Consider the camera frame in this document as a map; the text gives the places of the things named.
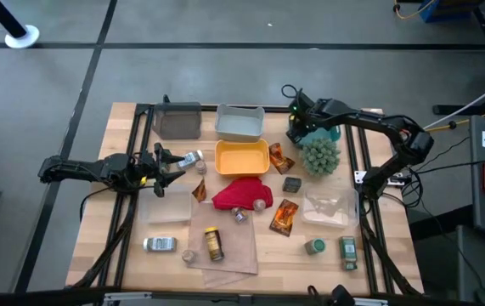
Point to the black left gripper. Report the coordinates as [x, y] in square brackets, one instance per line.
[142, 168]

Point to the yellow plastic bin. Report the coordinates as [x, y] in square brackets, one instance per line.
[242, 158]

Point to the clear plastic bin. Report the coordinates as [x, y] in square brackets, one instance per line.
[330, 208]
[165, 208]

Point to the light grey plastic bin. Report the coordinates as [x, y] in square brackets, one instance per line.
[240, 125]

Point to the dark grey plastic bin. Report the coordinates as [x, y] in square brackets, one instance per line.
[178, 121]

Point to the large spices tin can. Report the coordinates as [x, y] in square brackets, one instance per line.
[214, 244]

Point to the yellow tag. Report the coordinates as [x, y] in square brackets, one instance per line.
[143, 180]

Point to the black camera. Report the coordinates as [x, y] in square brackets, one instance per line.
[342, 295]

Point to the teal plastic bin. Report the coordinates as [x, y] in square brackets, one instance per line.
[331, 134]

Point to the black aluminium table frame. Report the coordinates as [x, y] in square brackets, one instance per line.
[208, 107]

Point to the black spice tin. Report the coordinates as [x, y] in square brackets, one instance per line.
[291, 184]

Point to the red cloth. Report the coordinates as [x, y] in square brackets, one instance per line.
[242, 193]

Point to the blue box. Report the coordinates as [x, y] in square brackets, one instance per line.
[446, 10]

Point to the artificial green potted plant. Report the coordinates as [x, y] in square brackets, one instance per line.
[319, 156]

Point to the green spice tin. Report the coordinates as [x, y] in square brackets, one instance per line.
[348, 253]

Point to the small orange spice packet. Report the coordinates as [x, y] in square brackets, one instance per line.
[200, 191]

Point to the black pole with white base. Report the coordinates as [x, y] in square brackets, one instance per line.
[0, 15]

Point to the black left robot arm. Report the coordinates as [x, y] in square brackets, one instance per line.
[76, 170]

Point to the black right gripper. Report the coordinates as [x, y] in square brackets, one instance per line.
[306, 117]

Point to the small glass spice jar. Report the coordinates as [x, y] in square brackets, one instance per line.
[240, 215]

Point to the beige cloth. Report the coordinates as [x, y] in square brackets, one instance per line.
[229, 242]

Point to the green-lid spice jar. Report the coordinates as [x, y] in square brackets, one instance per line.
[315, 246]

